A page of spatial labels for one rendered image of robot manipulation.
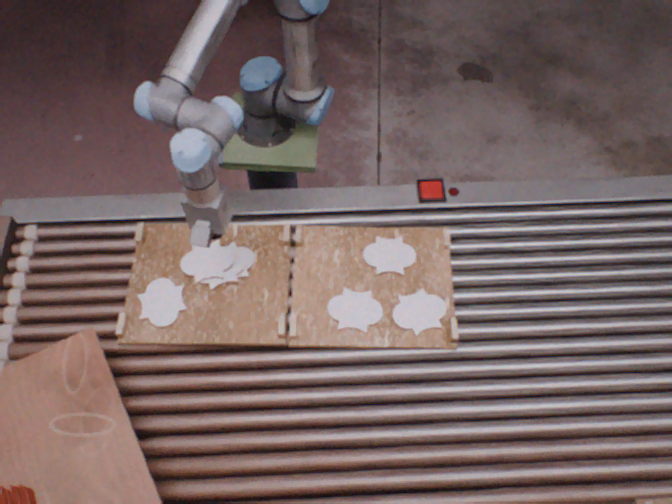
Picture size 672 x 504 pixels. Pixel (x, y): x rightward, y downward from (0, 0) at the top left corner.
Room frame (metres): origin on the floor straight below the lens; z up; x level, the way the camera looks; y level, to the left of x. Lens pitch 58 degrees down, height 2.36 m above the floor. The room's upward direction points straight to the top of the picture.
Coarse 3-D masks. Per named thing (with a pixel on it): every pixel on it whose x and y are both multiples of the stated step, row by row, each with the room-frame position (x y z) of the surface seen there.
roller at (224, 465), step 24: (216, 456) 0.36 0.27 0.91; (240, 456) 0.36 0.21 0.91; (264, 456) 0.36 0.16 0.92; (288, 456) 0.36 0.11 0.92; (312, 456) 0.36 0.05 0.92; (336, 456) 0.36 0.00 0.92; (360, 456) 0.36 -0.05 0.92; (384, 456) 0.36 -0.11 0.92; (408, 456) 0.36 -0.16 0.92; (432, 456) 0.36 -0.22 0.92; (456, 456) 0.36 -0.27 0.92; (480, 456) 0.36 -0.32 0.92; (504, 456) 0.36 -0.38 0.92; (528, 456) 0.36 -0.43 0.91; (552, 456) 0.36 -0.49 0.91; (576, 456) 0.36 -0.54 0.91; (600, 456) 0.36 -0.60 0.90
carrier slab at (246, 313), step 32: (160, 256) 0.87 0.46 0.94; (256, 256) 0.87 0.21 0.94; (288, 256) 0.87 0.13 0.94; (128, 288) 0.78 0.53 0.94; (192, 288) 0.78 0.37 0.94; (224, 288) 0.78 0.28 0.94; (256, 288) 0.78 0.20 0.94; (128, 320) 0.69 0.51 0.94; (192, 320) 0.69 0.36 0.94; (224, 320) 0.69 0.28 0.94; (256, 320) 0.69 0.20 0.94
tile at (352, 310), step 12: (336, 300) 0.74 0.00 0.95; (348, 300) 0.74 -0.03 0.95; (360, 300) 0.74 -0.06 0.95; (372, 300) 0.74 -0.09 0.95; (336, 312) 0.70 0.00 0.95; (348, 312) 0.70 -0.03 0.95; (360, 312) 0.70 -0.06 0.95; (372, 312) 0.70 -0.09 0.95; (348, 324) 0.67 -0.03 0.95; (360, 324) 0.67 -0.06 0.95; (372, 324) 0.67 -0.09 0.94
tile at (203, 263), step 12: (192, 252) 0.86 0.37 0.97; (204, 252) 0.86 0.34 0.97; (216, 252) 0.86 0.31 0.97; (228, 252) 0.86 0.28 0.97; (192, 264) 0.83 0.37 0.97; (204, 264) 0.83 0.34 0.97; (216, 264) 0.83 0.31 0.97; (228, 264) 0.83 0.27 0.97; (192, 276) 0.80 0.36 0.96; (204, 276) 0.79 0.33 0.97; (216, 276) 0.79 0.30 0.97
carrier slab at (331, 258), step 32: (320, 256) 0.87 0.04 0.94; (352, 256) 0.87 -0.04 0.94; (416, 256) 0.87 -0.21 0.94; (448, 256) 0.87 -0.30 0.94; (320, 288) 0.78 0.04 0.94; (352, 288) 0.78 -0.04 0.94; (384, 288) 0.78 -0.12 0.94; (416, 288) 0.78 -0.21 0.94; (448, 288) 0.78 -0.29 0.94; (320, 320) 0.69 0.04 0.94; (384, 320) 0.69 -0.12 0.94; (448, 320) 0.69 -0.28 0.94
